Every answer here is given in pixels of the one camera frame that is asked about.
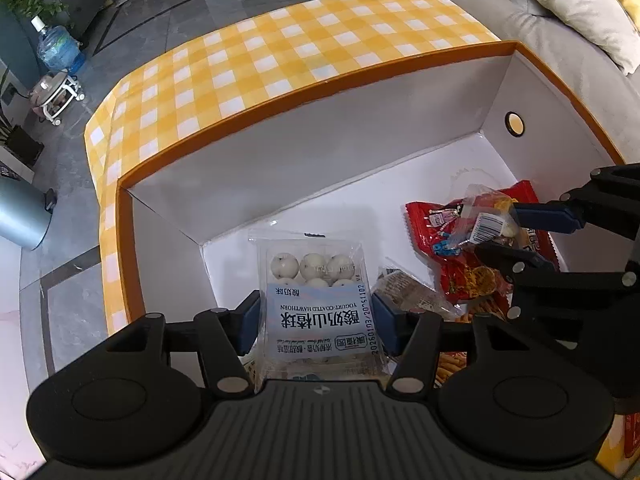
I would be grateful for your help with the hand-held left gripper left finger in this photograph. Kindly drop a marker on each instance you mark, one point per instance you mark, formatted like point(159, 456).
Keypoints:
point(249, 322)

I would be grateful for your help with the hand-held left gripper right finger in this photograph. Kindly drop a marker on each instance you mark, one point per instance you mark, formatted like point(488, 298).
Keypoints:
point(386, 325)

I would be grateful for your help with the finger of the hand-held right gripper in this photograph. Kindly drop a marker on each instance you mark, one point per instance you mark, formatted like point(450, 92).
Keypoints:
point(520, 260)
point(545, 215)

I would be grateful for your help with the dark cake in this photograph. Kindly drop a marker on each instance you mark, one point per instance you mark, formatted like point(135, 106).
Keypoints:
point(407, 292)

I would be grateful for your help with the clear packet white label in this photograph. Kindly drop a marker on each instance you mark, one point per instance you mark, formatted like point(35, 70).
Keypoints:
point(487, 225)

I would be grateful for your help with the clear packet of white balls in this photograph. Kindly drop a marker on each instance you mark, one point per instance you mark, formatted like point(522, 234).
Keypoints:
point(315, 310)

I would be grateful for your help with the red snack packet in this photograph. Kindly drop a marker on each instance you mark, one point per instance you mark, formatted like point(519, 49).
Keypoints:
point(450, 247)

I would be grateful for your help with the bag of orange stick snacks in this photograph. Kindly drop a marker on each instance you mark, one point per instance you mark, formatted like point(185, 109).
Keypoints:
point(452, 365)

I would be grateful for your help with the orange cardboard box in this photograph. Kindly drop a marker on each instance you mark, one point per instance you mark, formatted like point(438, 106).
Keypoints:
point(325, 135)

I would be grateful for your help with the grey sofa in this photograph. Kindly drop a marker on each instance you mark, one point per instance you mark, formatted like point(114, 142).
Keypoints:
point(550, 35)

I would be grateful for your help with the beige pillow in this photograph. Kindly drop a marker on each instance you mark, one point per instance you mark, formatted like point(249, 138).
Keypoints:
point(565, 5)

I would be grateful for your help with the silver pedal trash can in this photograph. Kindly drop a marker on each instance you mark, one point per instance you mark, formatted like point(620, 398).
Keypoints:
point(20, 212)

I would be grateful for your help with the yellow checked tablecloth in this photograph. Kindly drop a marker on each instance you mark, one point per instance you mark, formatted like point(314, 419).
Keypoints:
point(250, 60)

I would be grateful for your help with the small white wheeled stool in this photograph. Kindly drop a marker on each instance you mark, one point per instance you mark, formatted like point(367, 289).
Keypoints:
point(52, 97)

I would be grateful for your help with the blue water jug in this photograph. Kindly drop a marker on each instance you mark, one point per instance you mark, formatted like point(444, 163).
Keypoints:
point(60, 50)

